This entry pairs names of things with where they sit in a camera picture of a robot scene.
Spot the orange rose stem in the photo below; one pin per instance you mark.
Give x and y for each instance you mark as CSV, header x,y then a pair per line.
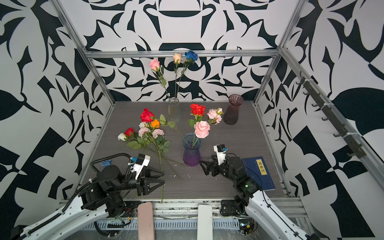
x,y
155,124

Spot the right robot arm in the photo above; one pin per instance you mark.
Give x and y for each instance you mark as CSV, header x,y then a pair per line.
x,y
252,200

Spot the small circuit board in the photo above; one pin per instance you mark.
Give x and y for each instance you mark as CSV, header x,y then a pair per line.
x,y
247,226

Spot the blue binder clip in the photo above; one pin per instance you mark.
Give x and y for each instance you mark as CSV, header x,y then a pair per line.
x,y
106,163

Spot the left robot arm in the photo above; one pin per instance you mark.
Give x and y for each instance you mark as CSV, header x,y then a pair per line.
x,y
96,200

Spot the blue book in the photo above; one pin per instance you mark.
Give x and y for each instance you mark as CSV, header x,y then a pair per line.
x,y
259,172

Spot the dark pink glass vase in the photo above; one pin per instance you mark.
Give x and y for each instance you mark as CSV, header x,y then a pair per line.
x,y
231,115

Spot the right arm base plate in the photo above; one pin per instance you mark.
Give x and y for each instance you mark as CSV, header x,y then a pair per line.
x,y
232,208

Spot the clear glass vase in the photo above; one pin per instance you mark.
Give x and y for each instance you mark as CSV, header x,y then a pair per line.
x,y
174,109

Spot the blue rose stem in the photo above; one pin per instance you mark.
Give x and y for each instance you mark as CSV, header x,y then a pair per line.
x,y
191,57

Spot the black wall hook rack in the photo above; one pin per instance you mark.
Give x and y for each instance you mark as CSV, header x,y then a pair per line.
x,y
333,115

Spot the red rose stem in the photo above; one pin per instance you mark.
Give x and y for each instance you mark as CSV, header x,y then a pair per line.
x,y
201,127
147,117

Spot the cream peach rose stem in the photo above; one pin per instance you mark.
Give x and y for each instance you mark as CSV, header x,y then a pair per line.
x,y
177,61

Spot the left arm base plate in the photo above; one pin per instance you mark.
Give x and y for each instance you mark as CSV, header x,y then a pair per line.
x,y
130,209

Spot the pink rose stem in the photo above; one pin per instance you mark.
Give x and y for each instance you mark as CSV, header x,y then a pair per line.
x,y
158,71

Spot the pink pad on rail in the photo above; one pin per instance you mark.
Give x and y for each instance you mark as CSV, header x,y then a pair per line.
x,y
146,227

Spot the blue purple glass vase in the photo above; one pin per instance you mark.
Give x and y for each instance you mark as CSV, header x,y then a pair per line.
x,y
192,155

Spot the pink spray roses bunch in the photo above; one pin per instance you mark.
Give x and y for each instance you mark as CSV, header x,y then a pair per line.
x,y
203,120

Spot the white pad on rail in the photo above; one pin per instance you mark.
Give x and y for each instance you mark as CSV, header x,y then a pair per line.
x,y
205,223

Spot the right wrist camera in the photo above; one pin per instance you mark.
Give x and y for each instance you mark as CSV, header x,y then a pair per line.
x,y
220,151

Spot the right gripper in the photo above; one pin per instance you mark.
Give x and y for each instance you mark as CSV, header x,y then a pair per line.
x,y
207,170

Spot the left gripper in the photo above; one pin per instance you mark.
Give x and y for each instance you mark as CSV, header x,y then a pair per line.
x,y
146,189

